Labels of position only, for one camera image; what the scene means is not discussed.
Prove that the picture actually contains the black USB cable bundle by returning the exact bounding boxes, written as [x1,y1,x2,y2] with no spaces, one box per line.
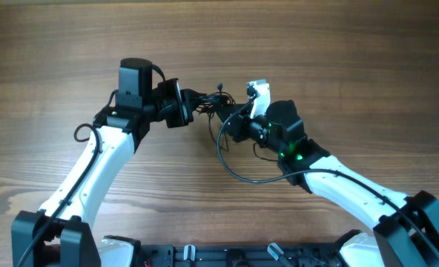
[193,82,237,152]

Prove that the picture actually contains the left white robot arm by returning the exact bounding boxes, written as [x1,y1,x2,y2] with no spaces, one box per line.
[11,58,206,266]

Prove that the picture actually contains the right black camera cable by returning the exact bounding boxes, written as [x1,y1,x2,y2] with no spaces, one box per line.
[217,92,439,267]

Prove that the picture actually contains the black camera cable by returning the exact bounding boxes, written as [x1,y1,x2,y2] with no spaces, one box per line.
[15,123,102,267]
[217,92,439,267]

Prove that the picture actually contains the left black camera cable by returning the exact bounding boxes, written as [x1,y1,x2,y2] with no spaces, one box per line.
[15,123,102,267]

